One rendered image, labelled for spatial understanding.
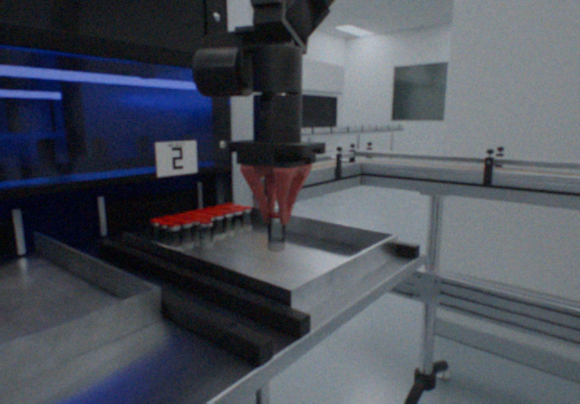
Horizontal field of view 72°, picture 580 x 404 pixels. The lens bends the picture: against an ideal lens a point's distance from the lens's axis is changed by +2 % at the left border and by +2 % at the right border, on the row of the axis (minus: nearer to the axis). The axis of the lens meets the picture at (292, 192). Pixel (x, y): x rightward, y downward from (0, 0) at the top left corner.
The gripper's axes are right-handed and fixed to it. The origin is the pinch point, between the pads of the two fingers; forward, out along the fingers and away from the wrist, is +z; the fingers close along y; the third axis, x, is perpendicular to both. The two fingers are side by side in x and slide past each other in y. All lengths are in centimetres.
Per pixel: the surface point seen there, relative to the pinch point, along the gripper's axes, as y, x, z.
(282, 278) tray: 0.3, -2.3, 9.0
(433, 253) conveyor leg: -9, -101, 35
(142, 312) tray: 7.7, 14.5, 7.7
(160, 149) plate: 28.5, -10.7, -6.1
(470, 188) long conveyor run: -19, -95, 10
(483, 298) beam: -26, -96, 46
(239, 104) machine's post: 24.5, -29.4, -14.5
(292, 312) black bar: -6.4, 8.7, 7.2
